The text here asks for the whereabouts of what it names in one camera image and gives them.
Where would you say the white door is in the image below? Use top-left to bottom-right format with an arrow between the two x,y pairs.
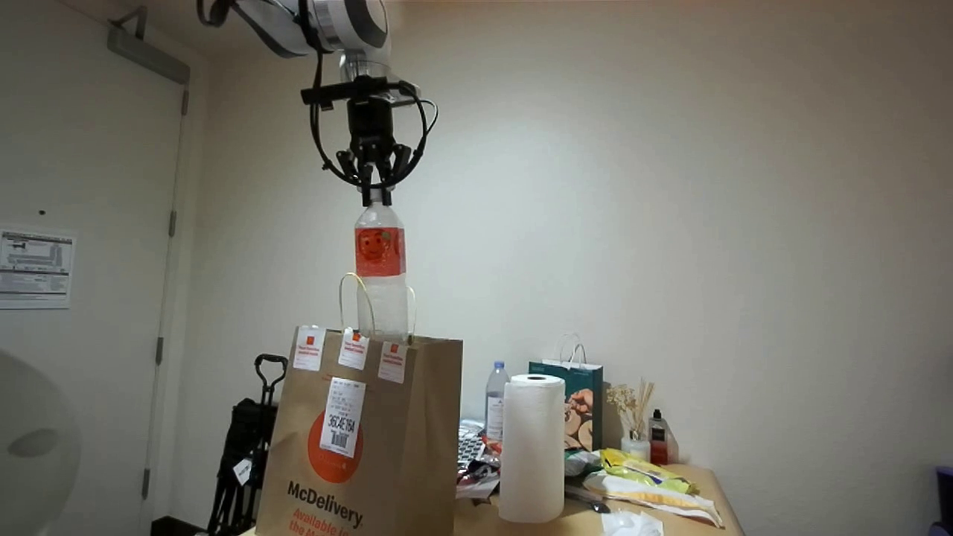
0,13 -> 194,536

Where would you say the small red bottle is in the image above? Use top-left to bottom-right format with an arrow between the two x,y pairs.
645,408 -> 669,467

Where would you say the dark blue box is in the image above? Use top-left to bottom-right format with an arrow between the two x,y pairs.
931,463 -> 953,530

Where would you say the green gift bag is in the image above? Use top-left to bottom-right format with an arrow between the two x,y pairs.
526,341 -> 607,457

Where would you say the white paper towel roll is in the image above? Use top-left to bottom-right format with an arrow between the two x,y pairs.
495,369 -> 568,527

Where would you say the yellow snack bag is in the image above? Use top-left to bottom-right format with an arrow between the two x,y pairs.
593,448 -> 700,500

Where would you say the clear bottle with red label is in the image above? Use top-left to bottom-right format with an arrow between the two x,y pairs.
350,201 -> 414,344

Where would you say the grey keyboard clutter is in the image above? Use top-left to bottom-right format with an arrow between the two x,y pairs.
452,417 -> 505,505

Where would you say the clear crumpled plastic wrap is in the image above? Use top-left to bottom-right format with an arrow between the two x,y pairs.
598,509 -> 668,536

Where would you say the white paper door sign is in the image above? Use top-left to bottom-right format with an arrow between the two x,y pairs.
0,226 -> 76,314

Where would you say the white snack bag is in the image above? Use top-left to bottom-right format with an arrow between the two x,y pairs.
593,473 -> 724,530

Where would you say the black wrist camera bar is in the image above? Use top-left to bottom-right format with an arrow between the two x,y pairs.
297,76 -> 419,112

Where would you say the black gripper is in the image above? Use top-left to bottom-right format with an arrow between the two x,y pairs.
333,95 -> 417,211

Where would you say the black folding cart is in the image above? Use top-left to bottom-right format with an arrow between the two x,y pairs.
203,353 -> 292,536

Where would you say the brown McDelivery paper bag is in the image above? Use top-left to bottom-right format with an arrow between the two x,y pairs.
252,272 -> 467,536

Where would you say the clear water bottle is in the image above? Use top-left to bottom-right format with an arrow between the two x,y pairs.
483,359 -> 511,448

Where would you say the grey door closer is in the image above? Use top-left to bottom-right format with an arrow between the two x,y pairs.
103,10 -> 194,91

